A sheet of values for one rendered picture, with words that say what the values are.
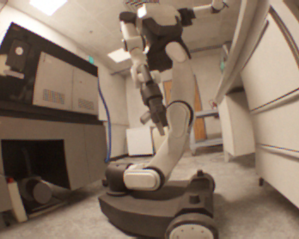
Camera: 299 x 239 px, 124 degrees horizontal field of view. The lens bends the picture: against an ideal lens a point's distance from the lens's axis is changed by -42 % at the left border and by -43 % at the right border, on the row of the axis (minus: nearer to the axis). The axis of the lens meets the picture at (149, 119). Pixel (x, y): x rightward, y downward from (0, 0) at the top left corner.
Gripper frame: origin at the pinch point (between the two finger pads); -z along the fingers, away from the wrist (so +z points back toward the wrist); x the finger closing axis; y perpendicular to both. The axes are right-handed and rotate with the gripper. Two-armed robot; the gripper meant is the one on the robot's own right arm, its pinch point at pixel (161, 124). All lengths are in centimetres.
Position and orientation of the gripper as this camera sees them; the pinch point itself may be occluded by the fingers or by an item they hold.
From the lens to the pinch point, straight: 53.4
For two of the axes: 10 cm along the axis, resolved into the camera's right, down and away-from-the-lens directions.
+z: -2.7, -8.8, 3.8
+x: -0.1, -4.0, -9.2
